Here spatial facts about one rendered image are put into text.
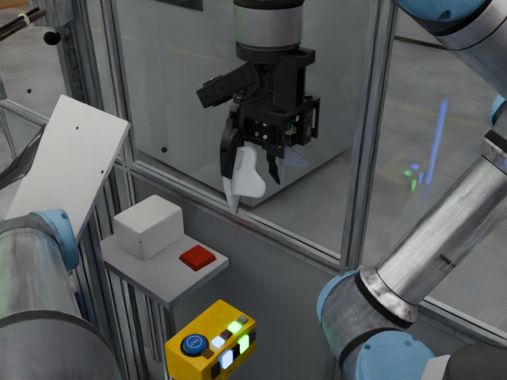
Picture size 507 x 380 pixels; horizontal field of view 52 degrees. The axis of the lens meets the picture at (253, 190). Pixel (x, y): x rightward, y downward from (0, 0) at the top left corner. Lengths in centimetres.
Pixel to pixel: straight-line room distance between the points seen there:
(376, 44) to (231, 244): 77
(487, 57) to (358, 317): 46
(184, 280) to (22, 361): 123
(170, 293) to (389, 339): 79
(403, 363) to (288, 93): 41
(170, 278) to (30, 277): 109
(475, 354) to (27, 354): 27
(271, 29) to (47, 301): 33
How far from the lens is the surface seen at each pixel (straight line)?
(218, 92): 64
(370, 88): 108
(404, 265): 82
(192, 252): 153
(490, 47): 50
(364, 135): 112
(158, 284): 147
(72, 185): 125
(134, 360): 224
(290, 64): 55
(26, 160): 96
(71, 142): 130
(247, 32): 55
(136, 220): 154
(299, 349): 163
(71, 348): 29
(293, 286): 147
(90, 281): 143
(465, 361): 38
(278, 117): 56
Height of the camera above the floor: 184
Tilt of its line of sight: 32 degrees down
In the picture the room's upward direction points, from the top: straight up
